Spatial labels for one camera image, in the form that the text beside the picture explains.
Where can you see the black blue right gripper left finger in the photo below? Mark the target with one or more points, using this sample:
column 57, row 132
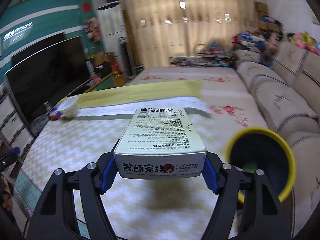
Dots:
column 54, row 216

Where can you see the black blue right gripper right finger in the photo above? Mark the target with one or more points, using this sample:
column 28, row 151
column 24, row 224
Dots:
column 262, row 216

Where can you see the pale green printed carton box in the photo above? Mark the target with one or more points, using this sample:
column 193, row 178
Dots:
column 160, row 143

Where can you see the yellow rimmed black trash bin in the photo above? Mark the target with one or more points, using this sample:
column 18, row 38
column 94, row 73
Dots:
column 254, row 148

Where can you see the person's left hand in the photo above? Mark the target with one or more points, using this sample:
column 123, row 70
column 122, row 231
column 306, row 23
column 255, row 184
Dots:
column 6, row 200

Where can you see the white drawer cabinet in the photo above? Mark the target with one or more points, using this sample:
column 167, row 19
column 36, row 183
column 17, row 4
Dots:
column 14, row 133

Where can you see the red blue small packet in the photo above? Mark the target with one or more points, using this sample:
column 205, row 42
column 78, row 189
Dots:
column 55, row 114

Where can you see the black flat television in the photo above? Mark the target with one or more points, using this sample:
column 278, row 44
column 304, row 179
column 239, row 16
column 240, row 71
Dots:
column 47, row 76

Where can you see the floral pink floor mattress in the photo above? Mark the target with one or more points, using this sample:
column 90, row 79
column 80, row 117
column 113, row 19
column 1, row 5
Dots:
column 227, row 98

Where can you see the beige embroidered sofa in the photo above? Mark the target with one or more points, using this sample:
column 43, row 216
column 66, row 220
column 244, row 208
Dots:
column 288, row 97

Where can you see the black tower fan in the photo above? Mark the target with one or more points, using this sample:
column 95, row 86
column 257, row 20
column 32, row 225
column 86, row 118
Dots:
column 128, row 61

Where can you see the artificial flower bouquet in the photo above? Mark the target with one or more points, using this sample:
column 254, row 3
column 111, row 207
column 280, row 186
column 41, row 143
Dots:
column 92, row 30

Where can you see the low shelf of books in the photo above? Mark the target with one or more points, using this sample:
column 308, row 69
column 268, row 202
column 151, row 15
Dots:
column 211, row 55

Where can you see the pile of plush toys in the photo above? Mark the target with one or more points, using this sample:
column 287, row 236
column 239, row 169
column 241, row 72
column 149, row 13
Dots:
column 262, row 45

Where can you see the white standing air conditioner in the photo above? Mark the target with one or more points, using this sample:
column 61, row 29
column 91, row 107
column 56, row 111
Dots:
column 112, row 27

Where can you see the stacked cardboard boxes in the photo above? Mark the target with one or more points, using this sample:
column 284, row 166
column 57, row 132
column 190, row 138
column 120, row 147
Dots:
column 263, row 15

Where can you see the cream patterned curtains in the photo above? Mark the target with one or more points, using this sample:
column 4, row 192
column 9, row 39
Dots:
column 168, row 28

